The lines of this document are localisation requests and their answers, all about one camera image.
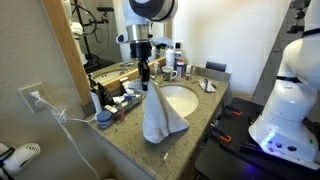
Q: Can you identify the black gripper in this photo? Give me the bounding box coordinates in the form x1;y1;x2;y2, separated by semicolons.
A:
129;41;153;92

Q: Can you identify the white terry towel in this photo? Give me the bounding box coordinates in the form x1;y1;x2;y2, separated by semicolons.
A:
126;77;190;145

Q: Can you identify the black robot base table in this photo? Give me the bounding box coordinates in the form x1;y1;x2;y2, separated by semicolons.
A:
193;96;320;180

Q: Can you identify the clear soap dispenser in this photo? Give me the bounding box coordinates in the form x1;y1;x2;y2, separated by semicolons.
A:
151;60;162;85

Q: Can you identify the white toothpaste tube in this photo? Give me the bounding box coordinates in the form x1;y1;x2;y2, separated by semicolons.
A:
118;76;135;96

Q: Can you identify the grey mug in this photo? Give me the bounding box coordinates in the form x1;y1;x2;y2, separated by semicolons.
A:
161;65;179;83

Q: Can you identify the toiletry tray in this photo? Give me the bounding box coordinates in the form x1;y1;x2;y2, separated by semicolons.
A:
102;92;146;116

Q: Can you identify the small white roll-on bottle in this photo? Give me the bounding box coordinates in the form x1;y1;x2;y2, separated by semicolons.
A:
184;64;193;81

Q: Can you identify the small red item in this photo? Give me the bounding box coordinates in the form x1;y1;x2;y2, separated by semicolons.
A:
116;106;125;121

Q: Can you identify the white oval sink basin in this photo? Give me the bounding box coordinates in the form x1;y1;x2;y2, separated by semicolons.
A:
159;83;200;118

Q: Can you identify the small clear vial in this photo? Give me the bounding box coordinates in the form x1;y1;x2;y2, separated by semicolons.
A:
190;66;197;83

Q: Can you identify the blue round container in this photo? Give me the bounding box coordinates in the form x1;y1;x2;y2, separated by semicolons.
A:
96;110;114;130

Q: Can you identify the black orange clamp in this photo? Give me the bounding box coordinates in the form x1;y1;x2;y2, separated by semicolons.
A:
221;102;244;118
210;124;233;144

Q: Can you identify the white hair dryer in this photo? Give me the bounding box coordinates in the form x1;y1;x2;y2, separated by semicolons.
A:
0;142;41;178

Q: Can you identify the wood framed wall mirror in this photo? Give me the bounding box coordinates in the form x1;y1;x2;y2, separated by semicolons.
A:
41;0;173;108

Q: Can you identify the white power cable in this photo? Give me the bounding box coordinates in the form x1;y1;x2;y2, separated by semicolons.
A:
28;91;101;180

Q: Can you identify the beige wall outlet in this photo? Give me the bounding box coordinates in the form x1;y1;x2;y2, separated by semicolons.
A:
16;81;51;115

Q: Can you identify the black camera stand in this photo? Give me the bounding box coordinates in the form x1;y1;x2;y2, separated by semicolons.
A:
286;0;318;35

